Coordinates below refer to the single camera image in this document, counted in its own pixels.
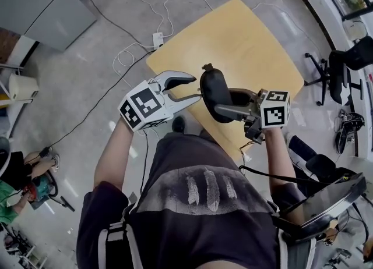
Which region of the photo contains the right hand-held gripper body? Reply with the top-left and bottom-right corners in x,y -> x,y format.
243,88 -> 292,146

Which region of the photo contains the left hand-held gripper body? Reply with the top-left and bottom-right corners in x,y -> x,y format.
118,72 -> 176,132

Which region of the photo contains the person's left forearm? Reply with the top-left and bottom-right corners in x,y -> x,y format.
94,118 -> 135,194

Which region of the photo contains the person's right forearm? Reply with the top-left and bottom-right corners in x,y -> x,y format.
263,126 -> 298,200

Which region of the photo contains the person's black shoe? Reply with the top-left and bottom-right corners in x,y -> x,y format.
171,115 -> 187,134

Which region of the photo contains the white power strip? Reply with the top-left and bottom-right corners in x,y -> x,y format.
152,31 -> 164,49

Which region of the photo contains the black bag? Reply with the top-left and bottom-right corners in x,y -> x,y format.
287,134 -> 352,183

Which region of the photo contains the black office chair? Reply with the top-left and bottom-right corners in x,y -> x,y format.
304,36 -> 373,107

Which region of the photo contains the cream plastic bin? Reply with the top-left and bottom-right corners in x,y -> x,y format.
8,72 -> 40,103

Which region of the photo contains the person's dark printed shirt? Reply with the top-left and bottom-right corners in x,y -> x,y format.
76,132 -> 294,269

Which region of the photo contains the teal vacuum cleaner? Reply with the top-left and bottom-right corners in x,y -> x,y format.
22,171 -> 76,213

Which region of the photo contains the grey metal cabinet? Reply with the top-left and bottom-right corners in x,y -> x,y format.
0,0 -> 97,52

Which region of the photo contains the coiled white cable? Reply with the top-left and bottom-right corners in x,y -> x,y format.
111,41 -> 164,89

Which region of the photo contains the long black cable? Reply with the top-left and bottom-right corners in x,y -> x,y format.
43,0 -> 160,154

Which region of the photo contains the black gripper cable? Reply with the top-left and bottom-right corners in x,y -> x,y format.
238,141 -> 323,186

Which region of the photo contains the long white cable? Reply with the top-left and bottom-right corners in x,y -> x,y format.
93,0 -> 215,39

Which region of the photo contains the tangle of black cables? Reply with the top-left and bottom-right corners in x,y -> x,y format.
334,109 -> 366,155

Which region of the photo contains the thin white cable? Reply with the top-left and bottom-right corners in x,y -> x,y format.
251,2 -> 323,62

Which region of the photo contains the grey body harness strap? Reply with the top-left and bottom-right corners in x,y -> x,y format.
97,221 -> 138,269
276,226 -> 318,269

